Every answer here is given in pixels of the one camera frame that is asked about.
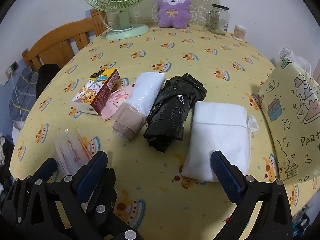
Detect white cotton pad pack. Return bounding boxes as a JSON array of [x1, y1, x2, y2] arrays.
[[127, 72, 165, 117]]

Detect pink tissue pack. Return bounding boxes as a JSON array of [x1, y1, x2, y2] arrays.
[[101, 83, 135, 121]]

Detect wooden chair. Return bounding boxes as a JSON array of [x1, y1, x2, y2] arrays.
[[22, 9, 107, 71]]

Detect wall power outlet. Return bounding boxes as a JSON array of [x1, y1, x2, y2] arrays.
[[5, 61, 19, 78]]

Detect white standing fan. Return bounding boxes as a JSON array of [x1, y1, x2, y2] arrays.
[[279, 47, 313, 76]]

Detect white towel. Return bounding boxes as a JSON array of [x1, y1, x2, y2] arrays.
[[182, 101, 259, 182]]

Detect beige stockings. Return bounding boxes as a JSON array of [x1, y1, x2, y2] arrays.
[[112, 103, 146, 141]]

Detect plaid grey pillow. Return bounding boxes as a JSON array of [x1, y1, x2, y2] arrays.
[[9, 67, 39, 122]]

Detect purple plush bunny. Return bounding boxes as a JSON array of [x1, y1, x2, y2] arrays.
[[157, 0, 191, 29]]

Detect beige patterned board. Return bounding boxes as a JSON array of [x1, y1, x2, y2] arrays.
[[130, 0, 222, 27]]

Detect black clothing on chair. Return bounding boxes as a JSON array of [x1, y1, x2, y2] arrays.
[[36, 63, 60, 99]]

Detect cotton swab container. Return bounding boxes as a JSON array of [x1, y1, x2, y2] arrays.
[[232, 24, 246, 41]]

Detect clear zip bag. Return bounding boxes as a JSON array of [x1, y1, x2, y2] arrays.
[[54, 129, 92, 176]]

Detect patterned fabric storage box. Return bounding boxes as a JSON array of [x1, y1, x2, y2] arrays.
[[258, 57, 319, 185]]

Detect cartoon tissue box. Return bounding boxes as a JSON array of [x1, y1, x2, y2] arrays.
[[71, 67, 120, 115]]

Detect black plastic bag bundle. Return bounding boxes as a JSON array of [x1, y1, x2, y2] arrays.
[[144, 73, 207, 153]]

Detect glass jar with lid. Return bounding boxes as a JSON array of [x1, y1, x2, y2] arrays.
[[206, 4, 230, 35]]

